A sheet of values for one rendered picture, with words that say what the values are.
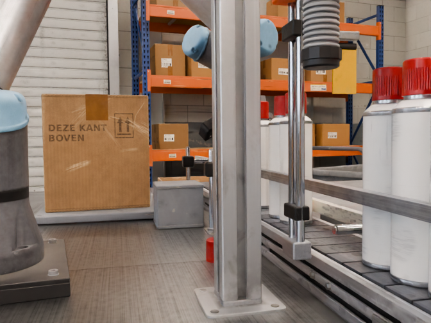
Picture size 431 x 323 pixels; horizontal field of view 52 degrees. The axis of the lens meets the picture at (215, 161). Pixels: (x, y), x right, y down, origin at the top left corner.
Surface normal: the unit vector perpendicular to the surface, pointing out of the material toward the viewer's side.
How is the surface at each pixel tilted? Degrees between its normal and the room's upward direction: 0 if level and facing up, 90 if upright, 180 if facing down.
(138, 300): 0
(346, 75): 90
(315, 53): 90
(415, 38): 90
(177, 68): 91
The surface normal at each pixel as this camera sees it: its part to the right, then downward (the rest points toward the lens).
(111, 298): -0.01, -1.00
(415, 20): -0.94, 0.03
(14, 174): 0.93, 0.03
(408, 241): -0.69, 0.04
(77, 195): 0.29, 0.04
